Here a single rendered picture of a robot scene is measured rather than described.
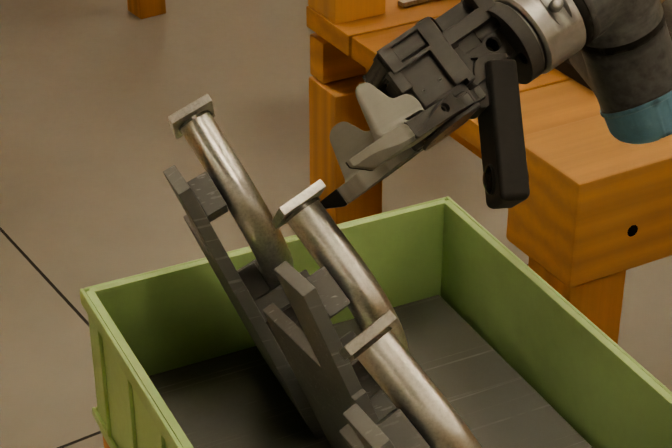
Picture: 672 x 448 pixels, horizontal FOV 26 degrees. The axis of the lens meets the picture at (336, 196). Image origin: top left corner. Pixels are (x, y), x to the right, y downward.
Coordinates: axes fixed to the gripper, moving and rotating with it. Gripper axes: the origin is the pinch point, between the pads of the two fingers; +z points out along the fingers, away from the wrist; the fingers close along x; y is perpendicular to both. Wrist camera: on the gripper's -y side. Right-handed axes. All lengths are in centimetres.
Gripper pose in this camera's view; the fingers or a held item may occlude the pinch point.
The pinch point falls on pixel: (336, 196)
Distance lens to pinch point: 113.5
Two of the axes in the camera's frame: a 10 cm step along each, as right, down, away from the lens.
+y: -5.9, -8.0, 0.8
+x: 1.5, -2.1, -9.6
